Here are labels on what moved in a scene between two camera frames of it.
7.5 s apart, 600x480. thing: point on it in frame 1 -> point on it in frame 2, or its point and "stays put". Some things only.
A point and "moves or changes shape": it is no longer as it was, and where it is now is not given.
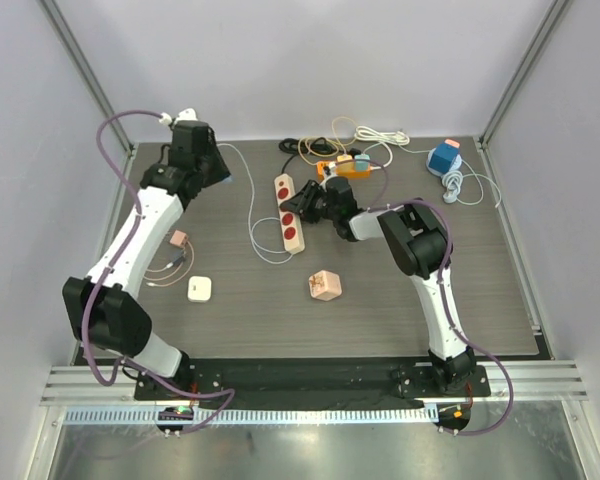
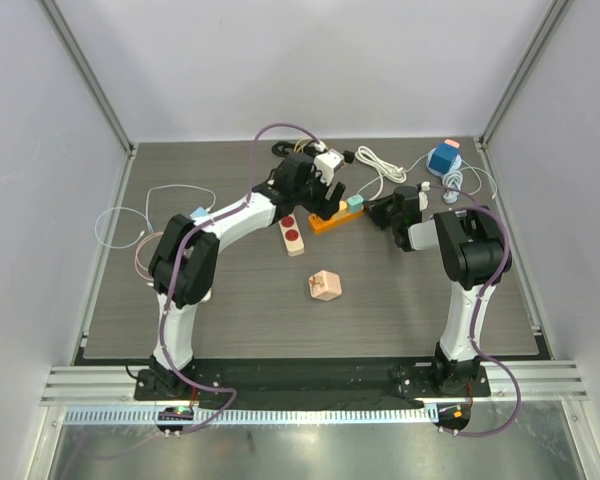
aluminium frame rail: x=561 y=382 stays put
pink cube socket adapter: x=324 y=285 stays put
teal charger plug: x=362 y=162 -> x=355 y=203
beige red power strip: x=290 y=221 stays put
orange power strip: x=344 y=170 moves or changes shape
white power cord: x=395 y=138 -> x=385 y=170
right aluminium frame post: x=549 y=19 stays put
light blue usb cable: x=252 y=226 -> x=147 y=218
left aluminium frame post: x=63 y=30 stays put
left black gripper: x=219 y=171 -> x=324 y=208
